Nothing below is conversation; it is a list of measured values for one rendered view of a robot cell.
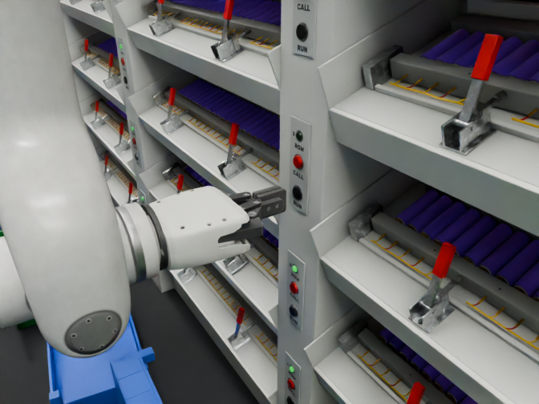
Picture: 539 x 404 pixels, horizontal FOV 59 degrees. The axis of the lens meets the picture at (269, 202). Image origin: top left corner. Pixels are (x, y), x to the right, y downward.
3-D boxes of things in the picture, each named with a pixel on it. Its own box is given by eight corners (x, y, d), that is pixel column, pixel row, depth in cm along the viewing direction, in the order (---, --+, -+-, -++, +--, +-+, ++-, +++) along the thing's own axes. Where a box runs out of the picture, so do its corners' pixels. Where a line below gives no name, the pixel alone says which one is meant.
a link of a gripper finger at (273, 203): (237, 224, 58) (282, 209, 61) (250, 235, 56) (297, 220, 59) (236, 200, 56) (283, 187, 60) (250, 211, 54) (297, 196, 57)
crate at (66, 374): (152, 393, 108) (148, 367, 104) (57, 426, 100) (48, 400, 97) (127, 311, 132) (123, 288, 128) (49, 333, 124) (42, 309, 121)
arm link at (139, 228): (115, 257, 56) (140, 249, 58) (141, 298, 50) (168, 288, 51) (104, 194, 52) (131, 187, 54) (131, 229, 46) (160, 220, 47)
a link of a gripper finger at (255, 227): (188, 243, 52) (202, 217, 57) (258, 248, 51) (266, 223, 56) (188, 233, 52) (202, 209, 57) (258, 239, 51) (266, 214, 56)
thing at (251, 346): (283, 422, 90) (261, 385, 82) (163, 264, 135) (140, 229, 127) (362, 353, 96) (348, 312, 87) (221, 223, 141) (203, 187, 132)
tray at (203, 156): (287, 247, 72) (268, 200, 66) (146, 131, 117) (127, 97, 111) (383, 175, 77) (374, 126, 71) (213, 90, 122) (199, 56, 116)
